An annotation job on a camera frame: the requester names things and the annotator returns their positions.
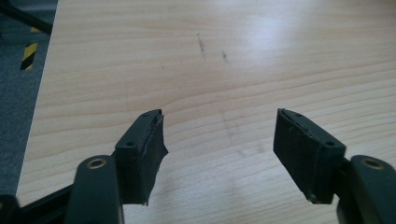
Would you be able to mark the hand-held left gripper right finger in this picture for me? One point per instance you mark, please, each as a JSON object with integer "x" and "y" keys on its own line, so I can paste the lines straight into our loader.
{"x": 306, "y": 161}

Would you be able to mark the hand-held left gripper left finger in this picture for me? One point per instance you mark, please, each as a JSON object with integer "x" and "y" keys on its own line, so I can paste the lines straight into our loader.
{"x": 140, "y": 161}

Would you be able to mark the yellow black striped floor tape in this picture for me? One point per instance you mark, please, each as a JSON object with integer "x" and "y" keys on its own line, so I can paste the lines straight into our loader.
{"x": 29, "y": 55}

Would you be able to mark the black metal stand leg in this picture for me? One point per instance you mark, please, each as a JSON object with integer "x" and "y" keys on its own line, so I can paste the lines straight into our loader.
{"x": 21, "y": 15}

